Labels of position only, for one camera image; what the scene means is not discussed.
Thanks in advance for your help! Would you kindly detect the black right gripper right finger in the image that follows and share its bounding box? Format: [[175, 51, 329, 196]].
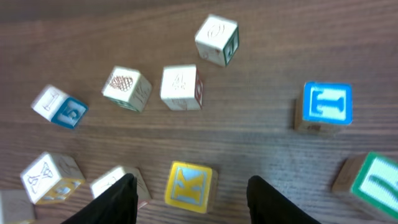
[[246, 175, 320, 224]]

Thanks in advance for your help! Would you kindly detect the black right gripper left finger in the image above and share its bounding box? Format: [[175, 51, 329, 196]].
[[62, 173, 138, 224]]

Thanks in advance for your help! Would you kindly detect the white block red side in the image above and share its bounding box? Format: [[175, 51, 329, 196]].
[[90, 166, 152, 209]]

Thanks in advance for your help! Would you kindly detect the yellow K block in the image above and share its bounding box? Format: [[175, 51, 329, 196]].
[[164, 161, 218, 213]]

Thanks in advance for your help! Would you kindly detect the white X block yellow side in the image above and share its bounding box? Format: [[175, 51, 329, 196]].
[[20, 152, 85, 205]]

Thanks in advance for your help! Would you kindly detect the green L block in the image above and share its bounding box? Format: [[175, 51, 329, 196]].
[[331, 152, 397, 223]]

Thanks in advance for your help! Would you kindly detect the blue T block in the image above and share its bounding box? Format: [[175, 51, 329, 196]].
[[294, 82, 353, 135]]

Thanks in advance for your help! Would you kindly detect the white block green side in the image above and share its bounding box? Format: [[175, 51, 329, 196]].
[[101, 66, 152, 113]]

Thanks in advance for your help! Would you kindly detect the white block blue side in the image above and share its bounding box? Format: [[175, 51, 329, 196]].
[[31, 85, 88, 129]]

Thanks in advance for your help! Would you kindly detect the plain white number block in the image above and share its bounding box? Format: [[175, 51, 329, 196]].
[[160, 64, 203, 111]]

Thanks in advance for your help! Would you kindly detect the white block top centre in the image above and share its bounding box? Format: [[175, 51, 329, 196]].
[[195, 14, 239, 67]]

